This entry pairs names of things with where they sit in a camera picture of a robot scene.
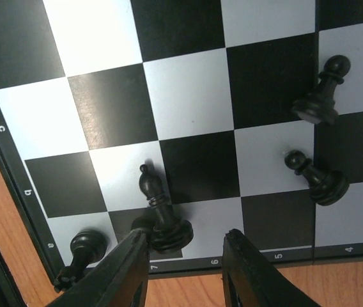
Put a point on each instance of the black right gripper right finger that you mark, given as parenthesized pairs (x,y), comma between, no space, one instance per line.
(249,279)

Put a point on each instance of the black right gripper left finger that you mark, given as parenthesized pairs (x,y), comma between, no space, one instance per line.
(120,279)

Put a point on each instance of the black rook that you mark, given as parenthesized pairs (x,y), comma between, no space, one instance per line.
(87,247)

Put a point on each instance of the black bishop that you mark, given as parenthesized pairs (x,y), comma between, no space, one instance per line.
(170,233)

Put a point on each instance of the black and white chessboard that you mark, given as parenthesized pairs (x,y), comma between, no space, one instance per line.
(200,91)

